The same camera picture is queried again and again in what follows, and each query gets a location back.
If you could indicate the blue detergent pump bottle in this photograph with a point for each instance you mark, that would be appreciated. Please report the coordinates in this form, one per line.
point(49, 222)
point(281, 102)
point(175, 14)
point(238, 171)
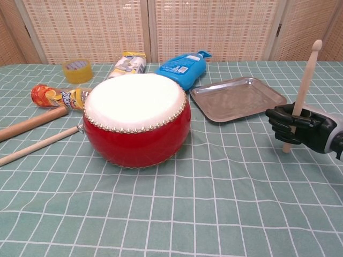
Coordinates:
point(179, 69)

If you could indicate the wooden drumstick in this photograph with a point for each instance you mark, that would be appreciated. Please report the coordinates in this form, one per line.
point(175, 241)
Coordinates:
point(308, 72)
point(40, 143)

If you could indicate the wooden rolling pin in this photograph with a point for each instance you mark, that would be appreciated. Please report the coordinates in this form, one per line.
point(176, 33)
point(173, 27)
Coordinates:
point(29, 123)

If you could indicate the orange drink plastic bottle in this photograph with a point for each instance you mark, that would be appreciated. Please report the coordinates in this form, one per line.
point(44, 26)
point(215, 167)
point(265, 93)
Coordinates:
point(53, 97)

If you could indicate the red drum white skin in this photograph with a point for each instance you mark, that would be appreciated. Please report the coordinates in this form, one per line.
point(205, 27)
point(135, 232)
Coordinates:
point(134, 134)

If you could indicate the yellow clear tape roll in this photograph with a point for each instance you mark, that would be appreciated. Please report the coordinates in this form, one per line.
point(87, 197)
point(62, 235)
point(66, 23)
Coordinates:
point(77, 73)

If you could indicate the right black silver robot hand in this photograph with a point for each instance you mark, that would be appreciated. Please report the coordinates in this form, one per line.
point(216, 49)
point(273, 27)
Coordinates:
point(321, 128)

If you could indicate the rectangular metal tray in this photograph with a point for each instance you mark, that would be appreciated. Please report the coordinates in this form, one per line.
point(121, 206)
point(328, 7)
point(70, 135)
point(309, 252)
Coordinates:
point(238, 99)

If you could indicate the bamboo folding screen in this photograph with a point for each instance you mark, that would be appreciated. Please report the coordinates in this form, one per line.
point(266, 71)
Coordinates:
point(88, 29)

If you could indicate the green checked tablecloth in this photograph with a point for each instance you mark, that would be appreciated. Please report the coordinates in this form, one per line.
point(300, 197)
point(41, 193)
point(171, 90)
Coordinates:
point(187, 208)

